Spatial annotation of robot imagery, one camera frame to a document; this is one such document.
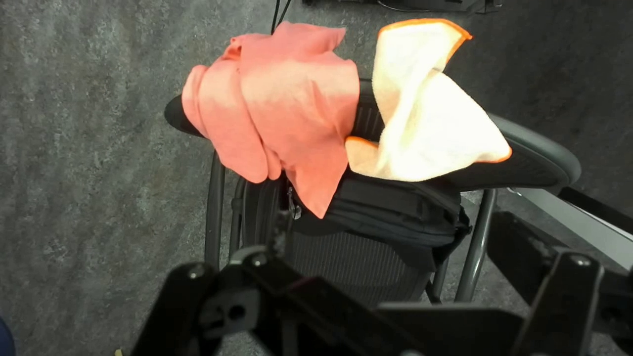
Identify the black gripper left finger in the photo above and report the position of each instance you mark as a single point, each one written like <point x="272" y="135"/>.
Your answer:
<point x="199" y="309"/>

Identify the pale orange-edged cloth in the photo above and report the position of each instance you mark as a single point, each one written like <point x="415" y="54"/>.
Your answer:
<point x="429" y="125"/>

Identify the black jacket on chair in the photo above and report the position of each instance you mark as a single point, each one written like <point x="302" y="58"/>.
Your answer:
<point x="397" y="211"/>

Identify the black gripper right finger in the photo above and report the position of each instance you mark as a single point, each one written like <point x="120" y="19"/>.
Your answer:
<point x="561" y="303"/>

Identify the black mesh office chair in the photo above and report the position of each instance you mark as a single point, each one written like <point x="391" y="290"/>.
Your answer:
<point x="528" y="159"/>

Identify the coral orange cloth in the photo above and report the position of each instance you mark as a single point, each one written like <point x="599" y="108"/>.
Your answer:
<point x="284" y="106"/>

